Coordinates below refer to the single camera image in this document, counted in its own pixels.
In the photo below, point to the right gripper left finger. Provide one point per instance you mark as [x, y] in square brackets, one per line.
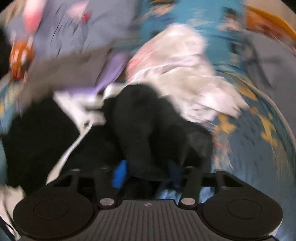
[109, 182]

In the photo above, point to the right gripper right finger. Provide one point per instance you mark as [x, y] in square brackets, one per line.
[187, 181]

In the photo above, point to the black white knit cardigan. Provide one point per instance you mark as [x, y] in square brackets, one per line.
[137, 126]

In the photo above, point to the blue floral quilted bedspread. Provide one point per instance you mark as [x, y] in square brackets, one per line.
[249, 194]

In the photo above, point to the white floral crumpled garment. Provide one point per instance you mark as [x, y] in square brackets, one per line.
[175, 64]

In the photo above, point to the folded grey garment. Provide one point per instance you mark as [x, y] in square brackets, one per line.
[62, 73]

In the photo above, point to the folded purple garment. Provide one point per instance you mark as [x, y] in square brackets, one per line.
[114, 66]

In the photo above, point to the grey blue blanket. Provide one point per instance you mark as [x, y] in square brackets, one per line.
[271, 67]

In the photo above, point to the blue police cartoon cushion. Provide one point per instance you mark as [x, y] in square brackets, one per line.
[219, 22]

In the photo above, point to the red panda plush toy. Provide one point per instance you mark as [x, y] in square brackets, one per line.
[21, 56]

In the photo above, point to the orange wooden headboard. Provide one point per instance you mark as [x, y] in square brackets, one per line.
[261, 21]

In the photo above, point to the lavender script pillow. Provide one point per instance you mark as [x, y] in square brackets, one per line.
[76, 26]

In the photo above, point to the pink white plush toy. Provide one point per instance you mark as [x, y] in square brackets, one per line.
[32, 15]

